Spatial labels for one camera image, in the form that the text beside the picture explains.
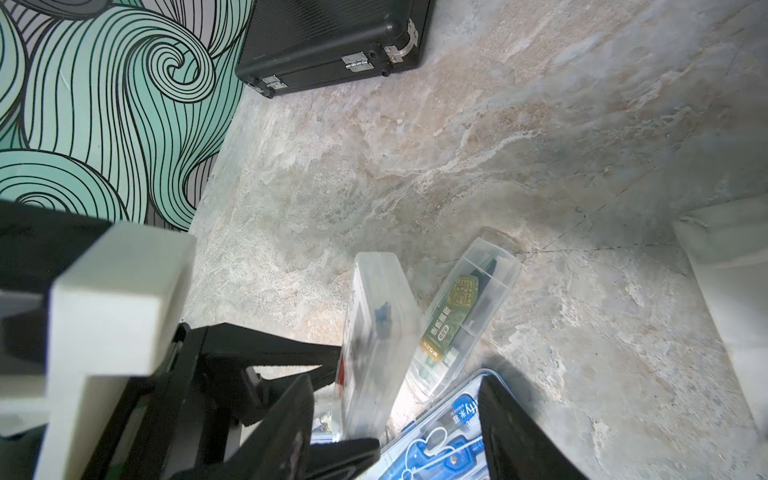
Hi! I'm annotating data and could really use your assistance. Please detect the blue compass set package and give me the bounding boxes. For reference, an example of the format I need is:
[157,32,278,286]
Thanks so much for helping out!
[360,369,500,480]

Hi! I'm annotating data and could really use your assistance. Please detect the black briefcase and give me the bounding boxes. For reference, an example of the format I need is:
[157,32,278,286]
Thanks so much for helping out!
[235,0,433,99]

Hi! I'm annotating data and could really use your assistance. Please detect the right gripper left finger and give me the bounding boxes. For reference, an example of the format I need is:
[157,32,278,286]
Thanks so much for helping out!
[173,374,314,479]

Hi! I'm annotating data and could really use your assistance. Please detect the white canvas bag yellow handles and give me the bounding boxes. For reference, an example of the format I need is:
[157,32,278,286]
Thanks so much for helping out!
[673,194,767,438]

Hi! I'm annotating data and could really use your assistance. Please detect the clear case red label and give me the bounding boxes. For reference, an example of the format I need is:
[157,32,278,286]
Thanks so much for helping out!
[335,252,423,442]

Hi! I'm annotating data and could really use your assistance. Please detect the clear case green label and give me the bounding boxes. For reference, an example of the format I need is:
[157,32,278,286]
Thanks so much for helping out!
[406,227,522,404]

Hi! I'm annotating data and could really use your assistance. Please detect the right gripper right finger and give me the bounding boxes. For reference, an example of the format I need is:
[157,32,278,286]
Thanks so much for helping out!
[478,376,585,480]

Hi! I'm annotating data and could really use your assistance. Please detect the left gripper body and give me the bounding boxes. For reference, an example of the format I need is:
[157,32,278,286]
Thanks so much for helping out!
[80,323,381,479]

